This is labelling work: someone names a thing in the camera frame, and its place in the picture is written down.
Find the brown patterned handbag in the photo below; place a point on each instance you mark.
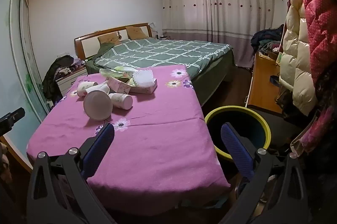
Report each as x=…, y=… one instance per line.
x=283, y=100

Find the dark clothes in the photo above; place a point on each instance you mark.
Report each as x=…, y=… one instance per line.
x=55, y=71

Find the pink and white curtain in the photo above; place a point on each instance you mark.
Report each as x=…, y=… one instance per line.
x=218, y=3

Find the green plaid quilt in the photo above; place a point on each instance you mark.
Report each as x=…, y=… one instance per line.
x=163, y=51

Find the wooden dresser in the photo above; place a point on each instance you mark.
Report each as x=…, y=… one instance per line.
x=263, y=87

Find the purple tissue box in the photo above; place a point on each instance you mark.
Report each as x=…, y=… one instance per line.
x=79, y=62

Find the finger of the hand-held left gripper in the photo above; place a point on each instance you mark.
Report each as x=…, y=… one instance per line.
x=11, y=117

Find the bed with green quilt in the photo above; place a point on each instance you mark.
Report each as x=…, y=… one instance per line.
x=218, y=68

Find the wooden headboard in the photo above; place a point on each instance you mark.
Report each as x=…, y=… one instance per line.
x=87, y=43

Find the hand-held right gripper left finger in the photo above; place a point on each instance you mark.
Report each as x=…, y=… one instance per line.
x=101, y=146

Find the cream puffer coat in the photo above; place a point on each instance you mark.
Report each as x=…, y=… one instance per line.
x=295, y=55

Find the beige carton box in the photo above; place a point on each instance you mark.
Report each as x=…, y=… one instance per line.
x=147, y=88

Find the brown pillow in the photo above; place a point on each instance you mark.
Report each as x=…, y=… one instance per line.
x=137, y=32
x=109, y=38

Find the white nightstand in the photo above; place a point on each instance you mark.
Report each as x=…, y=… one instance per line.
x=71, y=80

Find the pink floral cloth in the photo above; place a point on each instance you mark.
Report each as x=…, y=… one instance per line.
x=158, y=147

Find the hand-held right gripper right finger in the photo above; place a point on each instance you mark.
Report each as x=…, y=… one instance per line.
x=235, y=146

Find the red puffer coat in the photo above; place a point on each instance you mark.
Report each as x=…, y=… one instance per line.
x=321, y=16

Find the yellow-rimmed dark bin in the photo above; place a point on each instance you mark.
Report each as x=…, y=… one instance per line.
x=250, y=121

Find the green and white bottle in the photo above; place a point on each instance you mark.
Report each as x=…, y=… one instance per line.
x=119, y=100

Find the blue item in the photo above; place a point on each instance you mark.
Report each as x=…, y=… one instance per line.
x=275, y=80

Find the pile of clothes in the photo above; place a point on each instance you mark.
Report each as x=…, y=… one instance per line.
x=266, y=38

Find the white paper cup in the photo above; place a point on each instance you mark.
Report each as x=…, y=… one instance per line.
x=85, y=88

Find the wardrobe with sliding doors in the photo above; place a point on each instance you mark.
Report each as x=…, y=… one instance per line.
x=18, y=55

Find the green white yogurt bottle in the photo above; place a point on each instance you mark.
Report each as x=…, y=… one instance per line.
x=115, y=72

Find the pink strawberry milk carton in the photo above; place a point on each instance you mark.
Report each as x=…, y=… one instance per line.
x=118, y=85

